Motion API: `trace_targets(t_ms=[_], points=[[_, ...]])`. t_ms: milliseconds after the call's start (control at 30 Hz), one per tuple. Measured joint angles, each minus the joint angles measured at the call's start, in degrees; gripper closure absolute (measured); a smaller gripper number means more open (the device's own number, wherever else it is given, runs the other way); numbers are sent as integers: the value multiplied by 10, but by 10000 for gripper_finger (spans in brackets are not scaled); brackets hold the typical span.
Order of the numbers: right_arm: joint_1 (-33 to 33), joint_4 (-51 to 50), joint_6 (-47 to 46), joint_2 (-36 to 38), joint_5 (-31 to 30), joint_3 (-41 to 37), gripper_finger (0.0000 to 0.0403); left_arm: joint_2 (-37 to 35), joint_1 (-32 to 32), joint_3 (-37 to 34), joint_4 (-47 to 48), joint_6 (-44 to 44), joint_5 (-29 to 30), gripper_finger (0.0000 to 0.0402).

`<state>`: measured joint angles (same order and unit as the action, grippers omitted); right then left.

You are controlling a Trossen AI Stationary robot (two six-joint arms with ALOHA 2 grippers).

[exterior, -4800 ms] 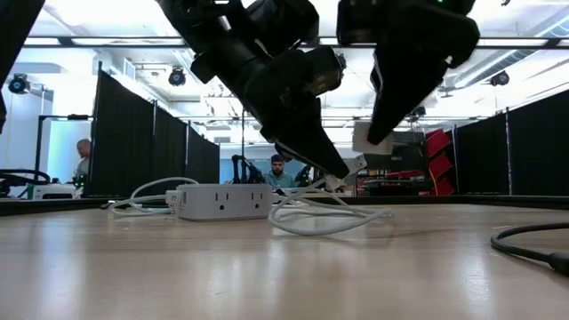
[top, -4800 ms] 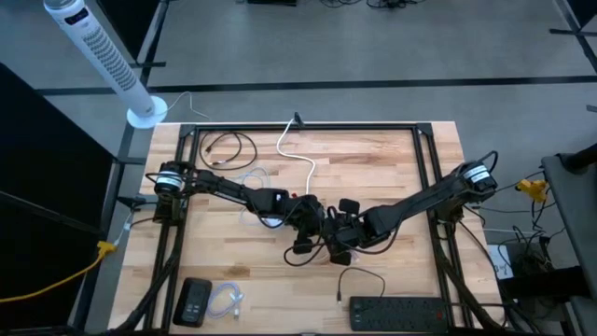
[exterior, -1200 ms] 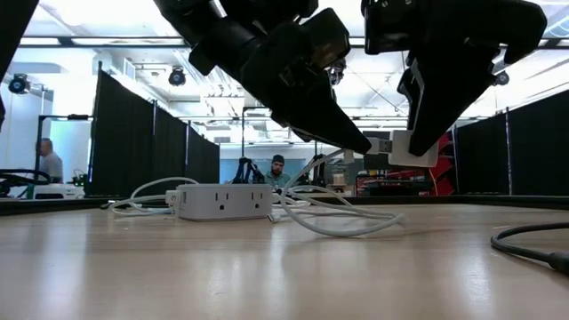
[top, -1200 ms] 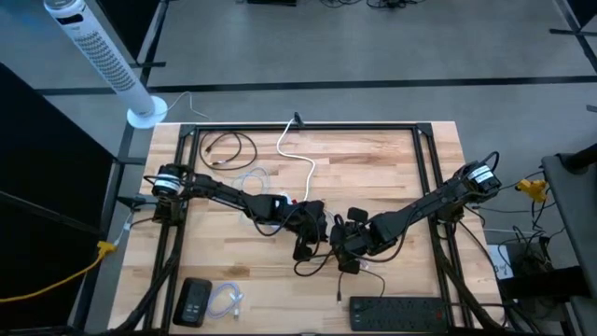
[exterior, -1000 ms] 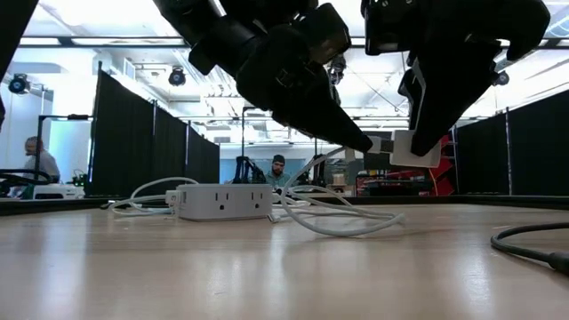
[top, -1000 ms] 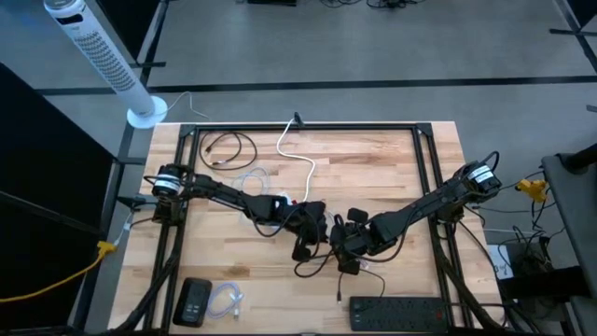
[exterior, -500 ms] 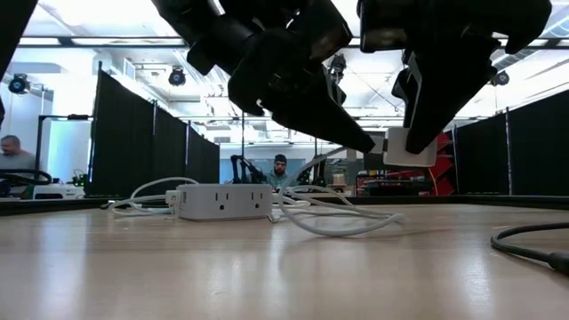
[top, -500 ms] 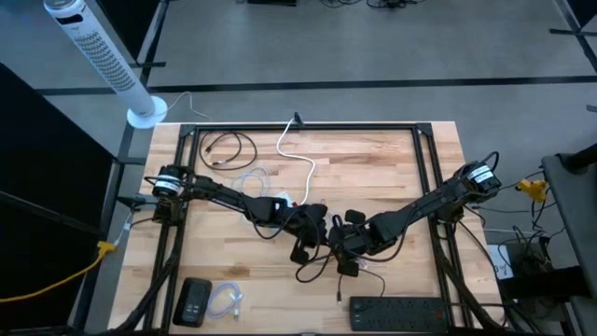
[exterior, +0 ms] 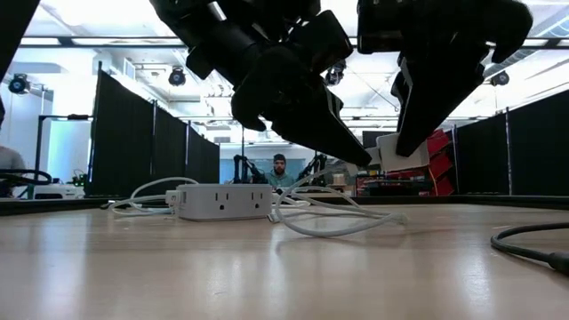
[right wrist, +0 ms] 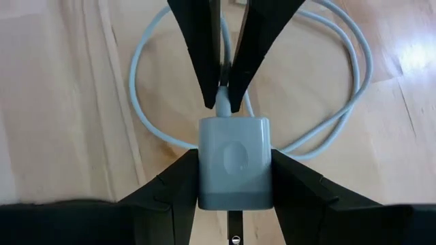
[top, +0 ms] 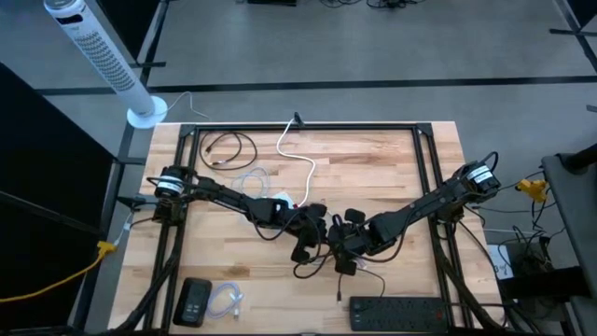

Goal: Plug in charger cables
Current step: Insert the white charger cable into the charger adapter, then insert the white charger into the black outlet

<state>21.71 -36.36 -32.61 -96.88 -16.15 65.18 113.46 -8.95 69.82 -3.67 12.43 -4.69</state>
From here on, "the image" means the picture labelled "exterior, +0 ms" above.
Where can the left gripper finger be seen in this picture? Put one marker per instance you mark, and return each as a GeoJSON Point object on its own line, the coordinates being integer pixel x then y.
{"type": "Point", "coordinates": [336, 103]}
{"type": "Point", "coordinates": [293, 102]}

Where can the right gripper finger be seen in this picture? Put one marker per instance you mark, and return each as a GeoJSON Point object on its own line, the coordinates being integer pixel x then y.
{"type": "Point", "coordinates": [440, 84]}
{"type": "Point", "coordinates": [398, 95]}

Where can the white charger adapter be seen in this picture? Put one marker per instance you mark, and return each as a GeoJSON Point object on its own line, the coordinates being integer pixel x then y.
{"type": "Point", "coordinates": [386, 153]}

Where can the white cube power strip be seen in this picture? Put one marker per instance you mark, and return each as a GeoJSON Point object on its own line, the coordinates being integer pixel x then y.
{"type": "Point", "coordinates": [222, 195]}

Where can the black background robot arm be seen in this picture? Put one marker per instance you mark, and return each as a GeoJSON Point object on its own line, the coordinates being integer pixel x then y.
{"type": "Point", "coordinates": [242, 169]}
{"type": "Point", "coordinates": [313, 169]}

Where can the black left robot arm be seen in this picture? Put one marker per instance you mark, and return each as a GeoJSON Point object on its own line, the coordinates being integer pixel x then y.
{"type": "Point", "coordinates": [178, 13]}

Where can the black ceiling spotlight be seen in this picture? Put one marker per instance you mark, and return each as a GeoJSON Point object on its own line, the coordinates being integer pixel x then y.
{"type": "Point", "coordinates": [177, 76]}
{"type": "Point", "coordinates": [500, 78]}
{"type": "Point", "coordinates": [334, 74]}
{"type": "Point", "coordinates": [18, 84]}

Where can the person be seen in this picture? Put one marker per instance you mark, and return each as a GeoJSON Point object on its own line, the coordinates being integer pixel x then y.
{"type": "Point", "coordinates": [279, 171]}
{"type": "Point", "coordinates": [9, 162]}

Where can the red storage bin rack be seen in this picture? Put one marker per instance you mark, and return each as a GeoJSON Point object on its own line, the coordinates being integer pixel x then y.
{"type": "Point", "coordinates": [440, 164]}

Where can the black curtain partition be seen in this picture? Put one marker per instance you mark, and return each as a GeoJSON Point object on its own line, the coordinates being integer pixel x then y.
{"type": "Point", "coordinates": [533, 151]}
{"type": "Point", "coordinates": [133, 146]}

